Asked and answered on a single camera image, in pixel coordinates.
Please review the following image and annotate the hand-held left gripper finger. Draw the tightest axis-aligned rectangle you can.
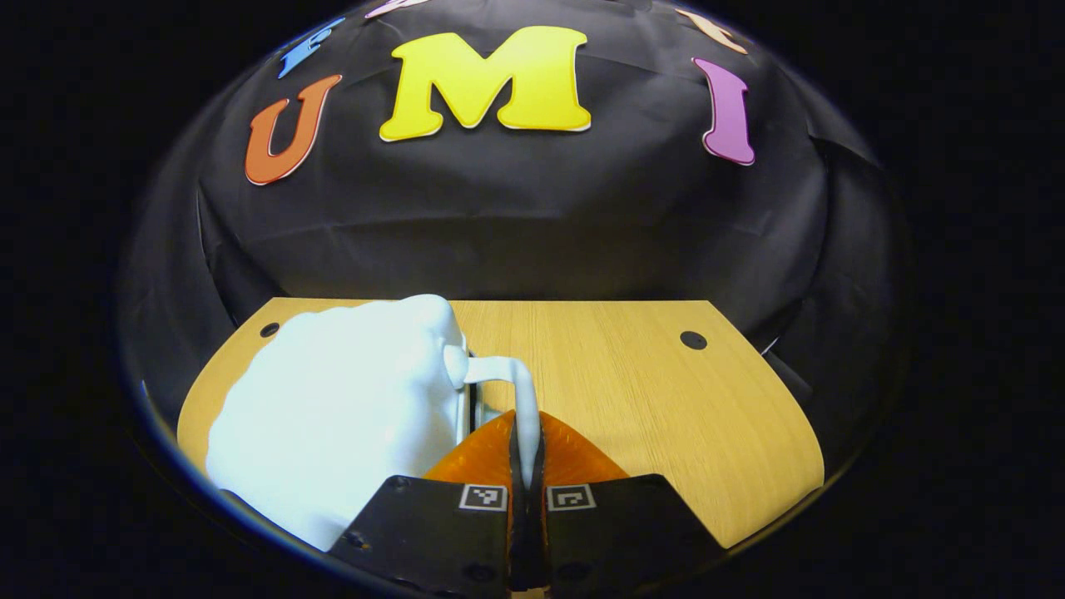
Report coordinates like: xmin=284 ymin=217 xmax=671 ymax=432
xmin=529 ymin=410 xmax=726 ymax=592
xmin=327 ymin=409 xmax=533 ymax=597

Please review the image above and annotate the light blue suitcase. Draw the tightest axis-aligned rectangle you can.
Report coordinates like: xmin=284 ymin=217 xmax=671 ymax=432
xmin=205 ymin=293 xmax=542 ymax=552

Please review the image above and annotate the black backdrop cloth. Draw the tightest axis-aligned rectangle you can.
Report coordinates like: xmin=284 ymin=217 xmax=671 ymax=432
xmin=116 ymin=0 xmax=912 ymax=475

